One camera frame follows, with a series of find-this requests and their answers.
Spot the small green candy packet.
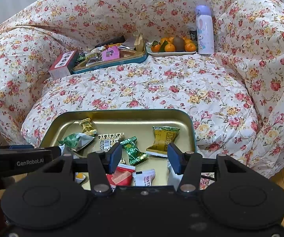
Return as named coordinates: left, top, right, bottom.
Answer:
left=121, top=136, right=148, bottom=166

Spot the orange mandarin front middle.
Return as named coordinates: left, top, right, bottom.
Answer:
left=164, top=43, right=176, bottom=53

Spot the brown paper packet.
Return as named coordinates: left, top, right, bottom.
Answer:
left=134, top=33, right=145, bottom=53

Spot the gold candy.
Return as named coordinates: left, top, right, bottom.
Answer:
left=79, top=117, right=97, bottom=136

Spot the grey white snack packet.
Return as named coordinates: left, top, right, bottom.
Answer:
left=167, top=161, right=183, bottom=190

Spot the red white snack box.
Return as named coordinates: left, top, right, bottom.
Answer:
left=49, top=50, right=79, bottom=80

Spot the brown kiwi fruit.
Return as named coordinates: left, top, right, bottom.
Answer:
left=172, top=36, right=185, bottom=52

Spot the brown patterned biscuit packet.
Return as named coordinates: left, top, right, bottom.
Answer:
left=98, top=133, right=124, bottom=152

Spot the silver yellow snack packet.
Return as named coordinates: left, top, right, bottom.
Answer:
left=75, top=172, right=87, bottom=185

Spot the floral sofa cover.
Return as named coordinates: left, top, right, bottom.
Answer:
left=0, top=0, right=284, bottom=177

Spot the orange mandarin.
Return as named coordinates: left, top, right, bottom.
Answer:
left=150, top=43, right=161, bottom=53
left=184, top=42, right=197, bottom=52
left=164, top=43, right=176, bottom=53

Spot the teal gold tin with snacks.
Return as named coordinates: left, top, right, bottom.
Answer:
left=72, top=38, right=147, bottom=74

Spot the red white snack packet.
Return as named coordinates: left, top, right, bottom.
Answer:
left=106, top=163, right=135, bottom=188

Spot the orange mandarin front right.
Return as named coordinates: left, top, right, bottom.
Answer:
left=184, top=42, right=197, bottom=52

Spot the white pink hawthorn candy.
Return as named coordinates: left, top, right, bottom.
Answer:
left=132, top=169, right=156, bottom=187

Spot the black remote control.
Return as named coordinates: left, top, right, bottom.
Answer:
left=95, top=35, right=126, bottom=48

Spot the green yellow snack packet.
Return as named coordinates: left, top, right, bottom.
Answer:
left=146, top=126, right=180, bottom=158

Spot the white fruit plate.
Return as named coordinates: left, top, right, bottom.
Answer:
left=146, top=40, right=197, bottom=57

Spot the dark starbucks can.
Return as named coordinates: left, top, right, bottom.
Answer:
left=189, top=28, right=198, bottom=42

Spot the gold teal tin tray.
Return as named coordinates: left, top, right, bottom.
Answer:
left=40, top=109, right=197, bottom=186

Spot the orange mandarin left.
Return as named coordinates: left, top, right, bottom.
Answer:
left=150, top=43, right=161, bottom=53

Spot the purple white thermos bottle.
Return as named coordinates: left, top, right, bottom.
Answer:
left=195, top=5, right=214, bottom=55

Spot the green white snack bag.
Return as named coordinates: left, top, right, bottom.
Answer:
left=58, top=133, right=95, bottom=152

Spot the pink snack packet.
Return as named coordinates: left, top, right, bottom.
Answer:
left=102, top=46, right=120, bottom=62

